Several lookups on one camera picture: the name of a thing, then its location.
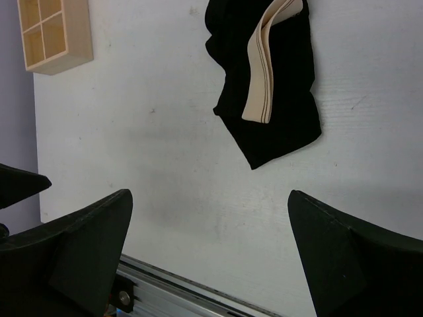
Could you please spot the black underwear with beige waistband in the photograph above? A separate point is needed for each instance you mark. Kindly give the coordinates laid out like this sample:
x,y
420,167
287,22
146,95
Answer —
x,y
265,49

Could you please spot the wooden compartment tray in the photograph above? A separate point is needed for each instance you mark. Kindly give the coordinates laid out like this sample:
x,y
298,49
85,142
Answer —
x,y
56,35

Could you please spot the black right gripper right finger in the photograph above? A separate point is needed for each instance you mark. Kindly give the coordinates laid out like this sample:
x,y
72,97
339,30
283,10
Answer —
x,y
353,267

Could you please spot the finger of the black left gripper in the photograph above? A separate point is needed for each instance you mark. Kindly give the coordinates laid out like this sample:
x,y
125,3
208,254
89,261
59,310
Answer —
x,y
17,185

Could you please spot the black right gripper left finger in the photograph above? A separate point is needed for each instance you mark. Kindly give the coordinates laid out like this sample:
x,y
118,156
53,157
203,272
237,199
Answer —
x,y
66,267

